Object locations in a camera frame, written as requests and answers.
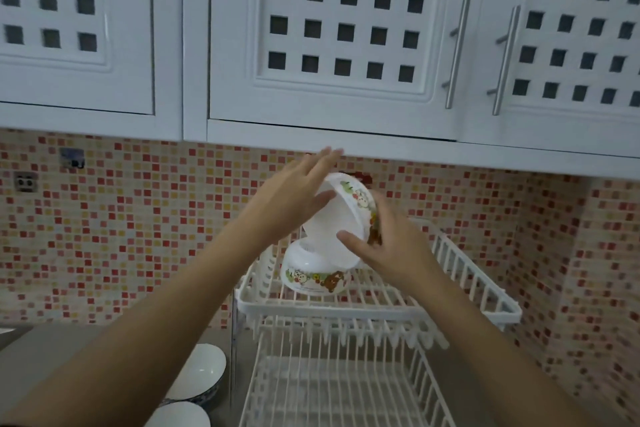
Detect person's right hand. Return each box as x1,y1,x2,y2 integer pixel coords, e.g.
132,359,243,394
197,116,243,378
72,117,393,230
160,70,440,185
337,190,444,293

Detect person's left hand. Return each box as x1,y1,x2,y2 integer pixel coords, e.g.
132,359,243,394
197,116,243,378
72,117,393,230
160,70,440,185
250,145,346,250

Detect white cartoon print bowl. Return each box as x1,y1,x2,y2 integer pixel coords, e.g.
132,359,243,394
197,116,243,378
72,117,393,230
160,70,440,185
300,171,383,270
280,237,362,298

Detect person's right forearm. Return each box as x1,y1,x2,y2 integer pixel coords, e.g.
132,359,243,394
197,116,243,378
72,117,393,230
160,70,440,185
400,262,608,427

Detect person's left forearm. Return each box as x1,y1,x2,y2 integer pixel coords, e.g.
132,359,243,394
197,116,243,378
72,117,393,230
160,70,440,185
0,214,296,427

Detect white lattice cabinet door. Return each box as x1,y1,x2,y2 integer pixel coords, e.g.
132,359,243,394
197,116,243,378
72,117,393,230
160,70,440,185
457,0,640,160
0,0,155,116
209,0,496,142

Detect white bowl with blue rim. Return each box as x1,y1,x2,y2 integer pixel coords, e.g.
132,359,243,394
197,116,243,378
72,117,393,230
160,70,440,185
161,344,227,405
144,401,212,427

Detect white wire dish rack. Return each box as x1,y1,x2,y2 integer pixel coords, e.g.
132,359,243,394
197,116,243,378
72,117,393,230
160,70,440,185
234,218,524,427

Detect white wall cabinet frame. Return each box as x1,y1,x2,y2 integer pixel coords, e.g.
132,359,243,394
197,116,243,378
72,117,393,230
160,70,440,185
0,0,640,178

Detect silver bar cabinet handle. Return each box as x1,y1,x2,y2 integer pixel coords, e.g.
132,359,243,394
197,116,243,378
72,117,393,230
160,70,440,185
487,5,522,116
442,0,472,110

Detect silver wall hook plate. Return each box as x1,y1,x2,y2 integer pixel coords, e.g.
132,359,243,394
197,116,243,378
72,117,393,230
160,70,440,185
59,147,85,169

